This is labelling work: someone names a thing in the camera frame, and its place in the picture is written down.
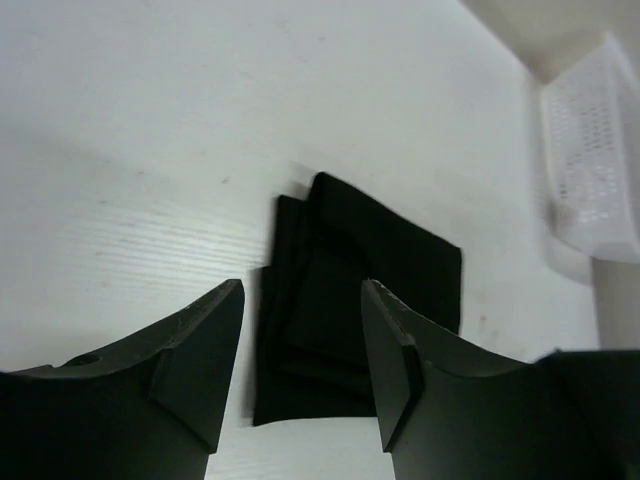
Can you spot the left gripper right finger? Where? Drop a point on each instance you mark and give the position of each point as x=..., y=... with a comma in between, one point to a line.
x=449, y=409

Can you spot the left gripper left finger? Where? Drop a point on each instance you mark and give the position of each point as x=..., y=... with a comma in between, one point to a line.
x=148, y=406

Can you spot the black tank top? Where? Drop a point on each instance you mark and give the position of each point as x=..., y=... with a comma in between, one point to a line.
x=310, y=354

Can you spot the white plastic basket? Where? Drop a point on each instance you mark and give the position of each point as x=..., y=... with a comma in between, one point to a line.
x=590, y=114

